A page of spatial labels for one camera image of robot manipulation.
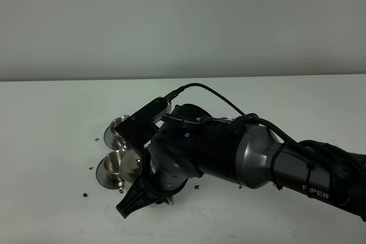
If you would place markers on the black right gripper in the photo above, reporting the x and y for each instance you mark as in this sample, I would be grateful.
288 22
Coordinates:
152 184

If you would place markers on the stainless steel teapot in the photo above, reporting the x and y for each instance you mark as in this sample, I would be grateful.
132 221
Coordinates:
129 165

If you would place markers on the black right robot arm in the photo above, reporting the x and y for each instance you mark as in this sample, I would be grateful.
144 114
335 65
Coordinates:
188 142

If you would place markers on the near stainless steel teacup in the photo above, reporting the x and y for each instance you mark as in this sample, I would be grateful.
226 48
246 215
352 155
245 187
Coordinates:
112 163

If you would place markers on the stainless steel teacup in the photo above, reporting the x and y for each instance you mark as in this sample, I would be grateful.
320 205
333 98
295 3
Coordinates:
114 123
112 163

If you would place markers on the near stainless steel saucer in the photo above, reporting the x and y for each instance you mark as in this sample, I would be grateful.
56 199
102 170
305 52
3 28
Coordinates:
112 183

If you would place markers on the stainless steel saucer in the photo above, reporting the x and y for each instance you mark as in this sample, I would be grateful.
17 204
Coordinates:
112 183
110 140

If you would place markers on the far stainless steel saucer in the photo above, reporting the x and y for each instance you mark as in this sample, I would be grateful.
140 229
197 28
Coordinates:
110 140

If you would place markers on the far stainless steel teacup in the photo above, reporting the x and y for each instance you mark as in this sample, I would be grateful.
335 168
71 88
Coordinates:
114 123

